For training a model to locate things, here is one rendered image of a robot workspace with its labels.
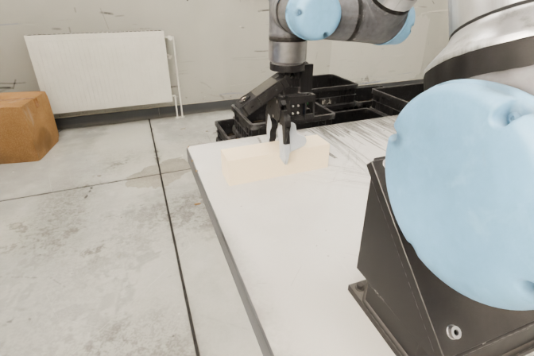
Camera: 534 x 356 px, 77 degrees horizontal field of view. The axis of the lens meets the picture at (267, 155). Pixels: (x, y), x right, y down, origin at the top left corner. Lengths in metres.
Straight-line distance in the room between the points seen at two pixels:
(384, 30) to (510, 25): 0.42
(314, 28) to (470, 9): 0.34
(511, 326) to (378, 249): 0.14
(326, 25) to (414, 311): 0.40
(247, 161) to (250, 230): 0.17
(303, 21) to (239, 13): 2.81
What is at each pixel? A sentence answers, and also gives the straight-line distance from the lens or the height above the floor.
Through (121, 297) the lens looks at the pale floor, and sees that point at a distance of 1.53.
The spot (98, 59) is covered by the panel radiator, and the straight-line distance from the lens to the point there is 3.12.
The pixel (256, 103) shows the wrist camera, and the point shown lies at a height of 0.87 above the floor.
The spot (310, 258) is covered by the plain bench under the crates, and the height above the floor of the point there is 0.70.
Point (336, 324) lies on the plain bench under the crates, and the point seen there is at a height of 0.70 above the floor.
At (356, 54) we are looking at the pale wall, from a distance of 3.98.
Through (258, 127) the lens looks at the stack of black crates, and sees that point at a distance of 1.35.
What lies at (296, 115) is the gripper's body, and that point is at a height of 0.84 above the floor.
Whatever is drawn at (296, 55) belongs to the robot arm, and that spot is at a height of 0.96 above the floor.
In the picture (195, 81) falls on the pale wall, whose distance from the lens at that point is 3.32.
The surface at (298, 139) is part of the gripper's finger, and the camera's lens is 0.72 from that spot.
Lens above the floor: 1.07
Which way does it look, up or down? 26 degrees down
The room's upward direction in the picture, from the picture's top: straight up
